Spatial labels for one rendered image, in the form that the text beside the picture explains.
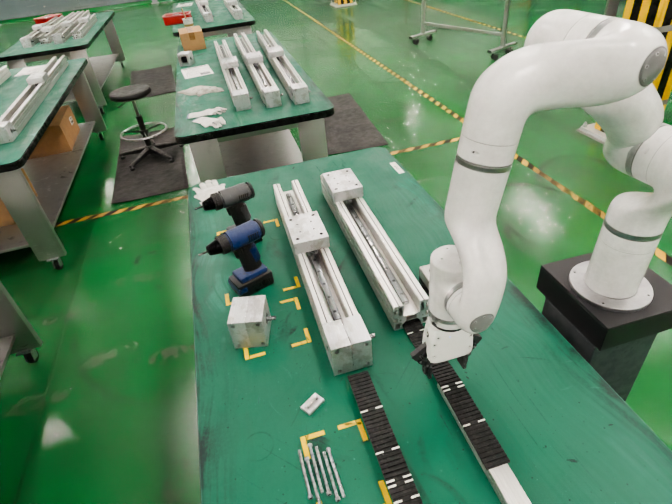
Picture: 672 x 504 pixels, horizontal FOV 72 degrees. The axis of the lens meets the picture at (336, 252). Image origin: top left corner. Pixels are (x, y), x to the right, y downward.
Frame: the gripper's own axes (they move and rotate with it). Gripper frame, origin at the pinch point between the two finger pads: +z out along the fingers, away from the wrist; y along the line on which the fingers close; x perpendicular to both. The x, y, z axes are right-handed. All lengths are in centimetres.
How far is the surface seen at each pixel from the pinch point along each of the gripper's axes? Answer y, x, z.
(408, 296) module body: 2.0, 26.1, 1.7
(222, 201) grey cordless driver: -42, 74, -13
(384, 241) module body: 3.0, 47.7, -2.3
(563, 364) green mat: 28.7, -4.5, 6.2
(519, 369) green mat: 18.4, -2.4, 6.2
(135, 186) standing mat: -121, 311, 83
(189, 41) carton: -52, 405, -2
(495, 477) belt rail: -1.5, -24.7, 3.2
